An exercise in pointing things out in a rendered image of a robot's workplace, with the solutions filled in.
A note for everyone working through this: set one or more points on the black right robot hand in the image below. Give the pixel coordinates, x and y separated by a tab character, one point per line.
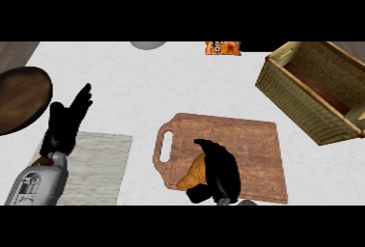
222	170

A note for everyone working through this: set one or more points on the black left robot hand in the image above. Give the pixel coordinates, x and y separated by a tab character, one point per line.
66	125

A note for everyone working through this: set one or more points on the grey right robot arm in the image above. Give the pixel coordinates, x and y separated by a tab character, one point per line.
236	202

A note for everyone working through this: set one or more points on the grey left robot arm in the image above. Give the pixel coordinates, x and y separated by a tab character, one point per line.
39	183

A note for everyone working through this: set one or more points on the golden brown croissant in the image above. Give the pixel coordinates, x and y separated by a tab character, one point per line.
194	175

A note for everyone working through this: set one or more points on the brown wooden cutting board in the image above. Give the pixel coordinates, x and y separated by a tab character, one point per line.
228	141

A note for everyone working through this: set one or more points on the woven wicker basket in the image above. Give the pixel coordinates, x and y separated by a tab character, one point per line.
314	93

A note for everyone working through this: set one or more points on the dark brown round bowl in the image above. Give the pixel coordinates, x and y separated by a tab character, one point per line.
20	99

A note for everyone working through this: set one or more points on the grey cloth placemat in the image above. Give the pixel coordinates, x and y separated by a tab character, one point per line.
98	167

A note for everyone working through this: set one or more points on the grey rounded object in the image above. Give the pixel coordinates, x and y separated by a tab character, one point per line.
149	44

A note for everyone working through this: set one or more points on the orange snack bag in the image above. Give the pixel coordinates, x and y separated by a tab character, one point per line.
222	48

